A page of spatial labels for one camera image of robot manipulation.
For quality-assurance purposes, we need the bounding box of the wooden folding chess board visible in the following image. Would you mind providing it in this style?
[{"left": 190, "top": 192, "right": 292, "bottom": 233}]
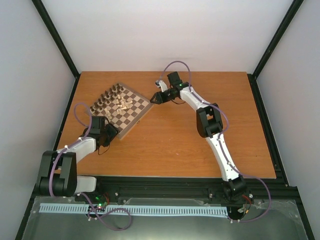
[{"left": 85, "top": 82, "right": 153, "bottom": 140}]

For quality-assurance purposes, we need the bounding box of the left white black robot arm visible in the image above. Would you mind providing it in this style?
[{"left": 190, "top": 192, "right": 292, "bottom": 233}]
[{"left": 33, "top": 116, "right": 119, "bottom": 202}]

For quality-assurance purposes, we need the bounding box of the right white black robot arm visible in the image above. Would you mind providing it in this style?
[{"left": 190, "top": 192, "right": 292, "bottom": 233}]
[{"left": 150, "top": 71, "right": 247, "bottom": 203}]

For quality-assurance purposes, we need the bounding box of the pile of white chess pieces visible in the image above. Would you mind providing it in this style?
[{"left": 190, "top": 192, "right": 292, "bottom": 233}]
[{"left": 104, "top": 93, "right": 133, "bottom": 120}]

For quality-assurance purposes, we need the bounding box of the dark chess pieces row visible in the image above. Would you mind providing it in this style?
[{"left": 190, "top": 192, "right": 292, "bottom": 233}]
[{"left": 89, "top": 83, "right": 124, "bottom": 116}]

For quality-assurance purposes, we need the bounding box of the left controller circuit board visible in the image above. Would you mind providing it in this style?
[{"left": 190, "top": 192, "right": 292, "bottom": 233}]
[{"left": 92, "top": 193, "right": 110, "bottom": 213}]

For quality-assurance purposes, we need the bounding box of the right controller wiring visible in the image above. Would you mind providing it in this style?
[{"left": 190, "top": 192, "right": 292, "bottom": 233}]
[{"left": 236, "top": 193, "right": 255, "bottom": 216}]

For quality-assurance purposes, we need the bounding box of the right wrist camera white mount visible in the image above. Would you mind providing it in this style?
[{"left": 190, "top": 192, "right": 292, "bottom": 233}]
[{"left": 155, "top": 79, "right": 168, "bottom": 92}]

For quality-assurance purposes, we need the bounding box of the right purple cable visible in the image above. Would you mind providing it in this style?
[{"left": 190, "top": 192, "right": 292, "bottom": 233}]
[{"left": 159, "top": 60, "right": 272, "bottom": 223}]

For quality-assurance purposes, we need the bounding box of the light blue cable duct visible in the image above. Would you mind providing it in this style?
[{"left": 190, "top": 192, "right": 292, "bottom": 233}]
[{"left": 38, "top": 203, "right": 228, "bottom": 218}]

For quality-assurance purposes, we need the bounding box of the black aluminium frame rail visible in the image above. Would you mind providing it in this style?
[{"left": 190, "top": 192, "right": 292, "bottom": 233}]
[{"left": 86, "top": 176, "right": 302, "bottom": 206}]

